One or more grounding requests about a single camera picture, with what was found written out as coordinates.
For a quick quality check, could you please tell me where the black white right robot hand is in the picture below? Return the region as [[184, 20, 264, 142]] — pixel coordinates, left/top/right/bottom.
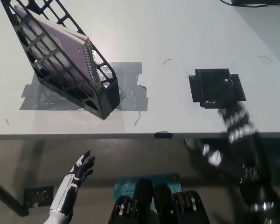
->
[[184, 102, 258, 168]]

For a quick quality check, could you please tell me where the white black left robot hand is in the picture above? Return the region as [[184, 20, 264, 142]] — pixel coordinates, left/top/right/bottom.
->
[[49, 150, 96, 215]]

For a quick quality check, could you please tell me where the purple spiral notebook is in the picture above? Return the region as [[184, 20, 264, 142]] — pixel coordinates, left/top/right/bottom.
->
[[13, 5, 101, 98]]

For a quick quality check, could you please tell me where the black lattice file shelf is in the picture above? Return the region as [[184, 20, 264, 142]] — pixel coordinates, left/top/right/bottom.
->
[[0, 0, 121, 121]]

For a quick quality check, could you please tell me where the black tape patch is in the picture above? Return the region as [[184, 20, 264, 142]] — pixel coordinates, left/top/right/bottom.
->
[[188, 68, 247, 109]]

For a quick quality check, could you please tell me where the teal cardboard box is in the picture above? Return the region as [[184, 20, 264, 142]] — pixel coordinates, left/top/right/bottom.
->
[[113, 173, 184, 204]]

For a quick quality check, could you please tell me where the black table leg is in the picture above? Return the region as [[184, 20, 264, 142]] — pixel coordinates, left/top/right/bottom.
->
[[0, 176, 30, 217]]

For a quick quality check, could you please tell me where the grey duct tape patch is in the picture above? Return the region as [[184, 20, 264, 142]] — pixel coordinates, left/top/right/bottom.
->
[[19, 61, 150, 112]]

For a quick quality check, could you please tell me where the black cable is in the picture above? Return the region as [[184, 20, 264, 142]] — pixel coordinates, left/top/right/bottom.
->
[[220, 0, 280, 7]]

